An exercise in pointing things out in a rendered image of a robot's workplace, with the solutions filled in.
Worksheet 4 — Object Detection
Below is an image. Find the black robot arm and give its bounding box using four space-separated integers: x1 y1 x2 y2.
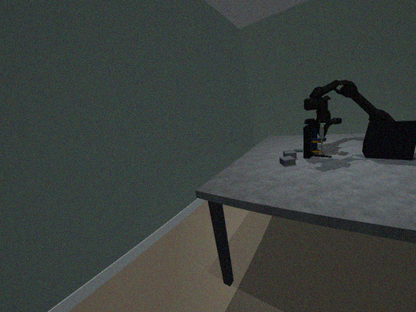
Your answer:
304 80 395 122

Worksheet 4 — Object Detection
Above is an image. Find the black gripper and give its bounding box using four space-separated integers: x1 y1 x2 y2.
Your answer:
304 109 342 136

